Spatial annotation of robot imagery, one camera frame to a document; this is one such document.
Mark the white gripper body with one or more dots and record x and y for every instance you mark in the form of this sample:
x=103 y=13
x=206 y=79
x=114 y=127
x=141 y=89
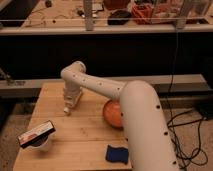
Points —
x=71 y=97

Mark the orange ceramic bowl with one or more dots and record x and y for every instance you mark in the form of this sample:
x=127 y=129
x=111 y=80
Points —
x=112 y=114

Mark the orange tool on bench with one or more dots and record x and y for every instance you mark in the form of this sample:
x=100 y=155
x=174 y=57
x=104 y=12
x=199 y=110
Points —
x=141 y=14

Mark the black object on bench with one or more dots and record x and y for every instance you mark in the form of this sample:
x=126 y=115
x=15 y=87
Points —
x=119 y=17

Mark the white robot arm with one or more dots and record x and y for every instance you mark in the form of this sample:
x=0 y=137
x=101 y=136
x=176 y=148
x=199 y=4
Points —
x=145 y=128

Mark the blue cloth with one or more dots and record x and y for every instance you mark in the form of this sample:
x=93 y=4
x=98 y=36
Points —
x=117 y=154

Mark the white cup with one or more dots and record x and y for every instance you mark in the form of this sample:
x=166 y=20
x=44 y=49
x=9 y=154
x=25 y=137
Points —
x=43 y=145

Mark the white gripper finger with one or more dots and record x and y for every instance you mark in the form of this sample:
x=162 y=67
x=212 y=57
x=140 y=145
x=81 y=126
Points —
x=67 y=111

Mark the grey metal post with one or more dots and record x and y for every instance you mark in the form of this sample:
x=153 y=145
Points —
x=87 y=5

